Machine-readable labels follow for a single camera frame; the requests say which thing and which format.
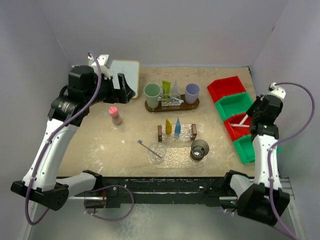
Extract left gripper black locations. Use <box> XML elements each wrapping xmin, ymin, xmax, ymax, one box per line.
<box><xmin>84</xmin><ymin>72</ymin><xmax>135</xmax><ymax>107</ymax></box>

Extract green plastic cup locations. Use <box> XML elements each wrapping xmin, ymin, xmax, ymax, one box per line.
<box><xmin>143</xmin><ymin>83</ymin><xmax>162</xmax><ymax>109</ymax></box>

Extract clear acrylic toothbrush holder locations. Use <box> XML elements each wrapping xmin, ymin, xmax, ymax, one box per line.
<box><xmin>160</xmin><ymin>99</ymin><xmax>182</xmax><ymax>110</ymax></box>

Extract white grey toothpaste tube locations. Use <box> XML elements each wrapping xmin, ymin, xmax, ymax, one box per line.
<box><xmin>172</xmin><ymin>80</ymin><xmax>180</xmax><ymax>98</ymax></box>

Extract yellow toothpaste tube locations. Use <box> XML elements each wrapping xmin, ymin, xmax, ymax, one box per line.
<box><xmin>165</xmin><ymin>118</ymin><xmax>172</xmax><ymax>135</ymax></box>

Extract purple plastic cup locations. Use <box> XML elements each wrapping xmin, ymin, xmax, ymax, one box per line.
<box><xmin>184</xmin><ymin>83</ymin><xmax>200</xmax><ymax>104</ymax></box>

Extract dark smoked plastic cup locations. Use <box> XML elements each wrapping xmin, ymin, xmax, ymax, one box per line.
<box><xmin>190</xmin><ymin>139</ymin><xmax>210</xmax><ymax>161</ymax></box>

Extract blue toothpaste tube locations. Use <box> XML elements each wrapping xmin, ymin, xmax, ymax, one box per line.
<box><xmin>174</xmin><ymin>118</ymin><xmax>181</xmax><ymax>138</ymax></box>

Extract clear plastic cup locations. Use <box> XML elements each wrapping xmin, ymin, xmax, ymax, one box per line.
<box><xmin>148</xmin><ymin>142</ymin><xmax>167</xmax><ymax>165</ymax></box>

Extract clear jar brown lid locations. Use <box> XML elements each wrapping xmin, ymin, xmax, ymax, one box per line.
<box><xmin>157</xmin><ymin>124</ymin><xmax>198</xmax><ymax>144</ymax></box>

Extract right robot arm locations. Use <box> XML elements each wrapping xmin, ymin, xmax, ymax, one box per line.
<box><xmin>222</xmin><ymin>90</ymin><xmax>290</xmax><ymax>226</ymax></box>

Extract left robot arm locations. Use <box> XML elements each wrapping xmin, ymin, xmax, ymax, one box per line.
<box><xmin>10</xmin><ymin>65</ymin><xmax>135</xmax><ymax>211</ymax></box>

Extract pink white toothbrush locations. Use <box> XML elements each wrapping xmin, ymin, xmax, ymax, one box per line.
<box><xmin>230</xmin><ymin>123</ymin><xmax>250</xmax><ymax>128</ymax></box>

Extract dark wooden oval tray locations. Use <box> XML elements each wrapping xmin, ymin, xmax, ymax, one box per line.
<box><xmin>144</xmin><ymin>94</ymin><xmax>200</xmax><ymax>113</ymax></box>

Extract pink cap bottle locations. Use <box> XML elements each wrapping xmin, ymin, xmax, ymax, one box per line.
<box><xmin>108</xmin><ymin>106</ymin><xmax>123</xmax><ymax>125</ymax></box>

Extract green bin cups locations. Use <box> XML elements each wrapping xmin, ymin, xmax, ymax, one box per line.
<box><xmin>233</xmin><ymin>134</ymin><xmax>278</xmax><ymax>164</ymax></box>

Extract red bin far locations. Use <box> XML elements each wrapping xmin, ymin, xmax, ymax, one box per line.
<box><xmin>207</xmin><ymin>76</ymin><xmax>246</xmax><ymax>103</ymax></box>

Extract textured clear oval mat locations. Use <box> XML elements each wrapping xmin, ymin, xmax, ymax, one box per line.
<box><xmin>148</xmin><ymin>144</ymin><xmax>208</xmax><ymax>169</ymax></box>

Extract small whiteboard wooden frame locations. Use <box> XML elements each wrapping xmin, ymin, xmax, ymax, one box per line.
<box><xmin>109</xmin><ymin>59</ymin><xmax>140</xmax><ymax>99</ymax></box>

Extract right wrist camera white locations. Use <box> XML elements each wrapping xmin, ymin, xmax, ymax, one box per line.
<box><xmin>268</xmin><ymin>82</ymin><xmax>286</xmax><ymax>101</ymax></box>

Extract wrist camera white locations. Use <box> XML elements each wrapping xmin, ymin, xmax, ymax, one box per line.
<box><xmin>87</xmin><ymin>54</ymin><xmax>113</xmax><ymax>79</ymax></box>
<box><xmin>268</xmin><ymin>82</ymin><xmax>286</xmax><ymax>101</ymax></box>

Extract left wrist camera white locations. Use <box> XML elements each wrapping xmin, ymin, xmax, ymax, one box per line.
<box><xmin>87</xmin><ymin>54</ymin><xmax>113</xmax><ymax>79</ymax></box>

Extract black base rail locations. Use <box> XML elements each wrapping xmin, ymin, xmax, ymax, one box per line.
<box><xmin>76</xmin><ymin>176</ymin><xmax>237</xmax><ymax>208</ymax></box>

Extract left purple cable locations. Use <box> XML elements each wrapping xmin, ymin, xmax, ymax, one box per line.
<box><xmin>24</xmin><ymin>51</ymin><xmax>103</xmax><ymax>226</ymax></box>

